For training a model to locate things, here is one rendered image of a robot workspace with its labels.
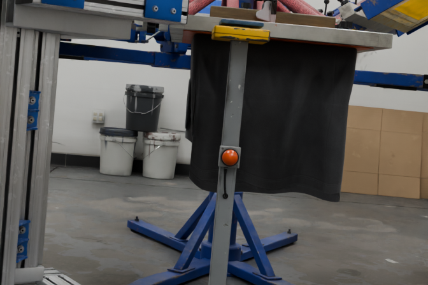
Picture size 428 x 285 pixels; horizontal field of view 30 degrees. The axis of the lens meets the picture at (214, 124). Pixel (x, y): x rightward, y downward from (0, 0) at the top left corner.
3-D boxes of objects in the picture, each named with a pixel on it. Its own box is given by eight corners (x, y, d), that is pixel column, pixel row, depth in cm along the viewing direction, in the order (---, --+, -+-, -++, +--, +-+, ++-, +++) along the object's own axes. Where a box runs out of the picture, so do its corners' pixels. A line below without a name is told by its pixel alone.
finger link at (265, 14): (254, 31, 240) (255, 1, 241) (274, 32, 241) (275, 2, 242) (255, 28, 237) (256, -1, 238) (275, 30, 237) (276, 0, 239)
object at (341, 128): (343, 204, 219) (358, 48, 217) (179, 191, 217) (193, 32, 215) (341, 202, 222) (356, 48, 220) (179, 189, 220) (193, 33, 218)
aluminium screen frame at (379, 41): (392, 48, 209) (393, 34, 209) (169, 27, 206) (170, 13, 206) (333, 56, 287) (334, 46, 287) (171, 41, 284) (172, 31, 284)
